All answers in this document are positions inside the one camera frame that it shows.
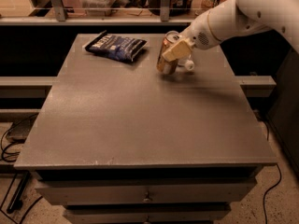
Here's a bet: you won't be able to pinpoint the lower grey drawer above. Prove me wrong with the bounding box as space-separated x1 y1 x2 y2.
64 203 231 224

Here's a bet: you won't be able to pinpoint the grey metal railing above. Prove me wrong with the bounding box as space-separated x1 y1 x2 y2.
0 0 199 26

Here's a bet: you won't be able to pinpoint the clear plastic water bottle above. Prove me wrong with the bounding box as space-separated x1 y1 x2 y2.
178 55 195 71

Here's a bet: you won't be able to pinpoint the blue chip bag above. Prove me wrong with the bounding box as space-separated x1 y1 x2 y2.
84 31 147 62

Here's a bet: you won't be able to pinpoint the black cables on left floor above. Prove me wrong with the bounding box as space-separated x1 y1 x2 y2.
0 114 43 224

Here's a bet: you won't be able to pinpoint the grey drawer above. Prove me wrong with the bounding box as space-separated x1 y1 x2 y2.
36 178 256 205
64 203 231 224

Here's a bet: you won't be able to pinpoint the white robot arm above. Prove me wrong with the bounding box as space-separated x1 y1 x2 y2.
162 0 299 62

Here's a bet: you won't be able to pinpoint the grey power box on floor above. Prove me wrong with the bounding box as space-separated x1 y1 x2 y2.
6 119 34 142

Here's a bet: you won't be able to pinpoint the black cable on right floor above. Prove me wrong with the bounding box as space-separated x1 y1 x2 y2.
262 119 283 224

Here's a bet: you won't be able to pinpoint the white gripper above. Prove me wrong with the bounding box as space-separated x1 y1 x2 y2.
162 15 221 62

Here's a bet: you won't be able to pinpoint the upper grey drawer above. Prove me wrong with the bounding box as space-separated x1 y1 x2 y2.
36 178 256 205

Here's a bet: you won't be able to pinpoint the orange soda can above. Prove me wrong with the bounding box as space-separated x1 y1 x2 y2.
156 31 178 75

